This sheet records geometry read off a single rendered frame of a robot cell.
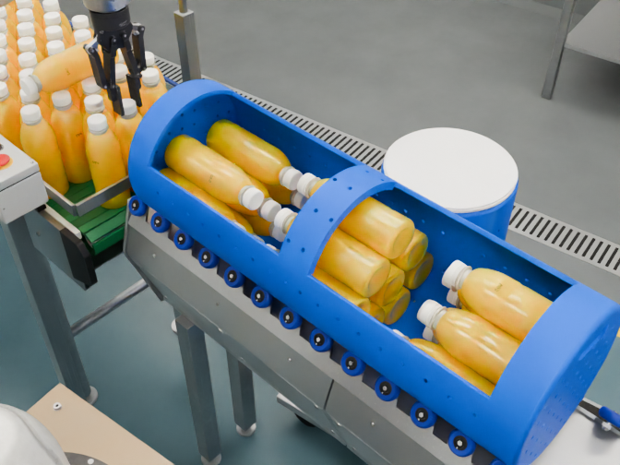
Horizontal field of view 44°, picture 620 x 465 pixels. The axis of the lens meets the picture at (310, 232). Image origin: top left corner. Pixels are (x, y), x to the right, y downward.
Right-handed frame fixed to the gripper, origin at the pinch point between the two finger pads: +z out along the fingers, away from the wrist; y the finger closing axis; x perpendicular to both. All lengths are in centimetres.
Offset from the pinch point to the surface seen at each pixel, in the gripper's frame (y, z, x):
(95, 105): -4.7, 2.5, 4.9
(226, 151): 3.1, 2.2, -27.7
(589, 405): 75, 99, -93
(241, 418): 6, 105, -20
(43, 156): -16.6, 11.9, 9.8
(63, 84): -6.7, -0.2, 12.8
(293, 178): 6.1, 2.1, -43.1
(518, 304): 1, -6, -93
